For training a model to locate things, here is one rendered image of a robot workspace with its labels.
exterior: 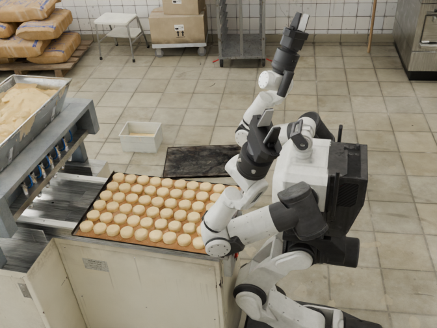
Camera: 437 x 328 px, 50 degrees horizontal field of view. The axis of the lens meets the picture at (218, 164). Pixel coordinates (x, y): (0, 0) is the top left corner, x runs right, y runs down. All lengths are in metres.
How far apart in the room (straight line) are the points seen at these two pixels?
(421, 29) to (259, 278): 3.31
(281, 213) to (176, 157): 2.38
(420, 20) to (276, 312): 3.28
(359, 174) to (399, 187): 2.00
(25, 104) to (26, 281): 0.68
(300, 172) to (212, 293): 0.67
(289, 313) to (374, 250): 1.03
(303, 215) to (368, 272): 1.54
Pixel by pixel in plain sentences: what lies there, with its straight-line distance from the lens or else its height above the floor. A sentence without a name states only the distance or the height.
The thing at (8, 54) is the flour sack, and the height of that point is 0.29.
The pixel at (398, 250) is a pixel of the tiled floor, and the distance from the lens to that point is 3.06.
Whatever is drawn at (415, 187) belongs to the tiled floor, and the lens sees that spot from 3.55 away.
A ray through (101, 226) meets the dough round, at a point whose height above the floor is 0.92.
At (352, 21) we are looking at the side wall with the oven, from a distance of 5.69.
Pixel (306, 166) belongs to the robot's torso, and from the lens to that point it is 1.53.
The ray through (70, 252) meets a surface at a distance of 2.03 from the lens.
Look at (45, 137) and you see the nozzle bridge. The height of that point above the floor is 1.18.
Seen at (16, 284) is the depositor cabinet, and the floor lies 0.75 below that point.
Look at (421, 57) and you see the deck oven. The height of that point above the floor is 0.26.
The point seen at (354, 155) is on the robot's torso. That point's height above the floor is 1.23.
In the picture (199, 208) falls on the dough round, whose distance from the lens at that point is 1.85.
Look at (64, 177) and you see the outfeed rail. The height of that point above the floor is 0.90.
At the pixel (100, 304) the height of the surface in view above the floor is 0.44.
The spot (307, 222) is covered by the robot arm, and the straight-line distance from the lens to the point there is 1.40.
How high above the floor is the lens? 2.15
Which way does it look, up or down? 36 degrees down
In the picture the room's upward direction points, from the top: 4 degrees counter-clockwise
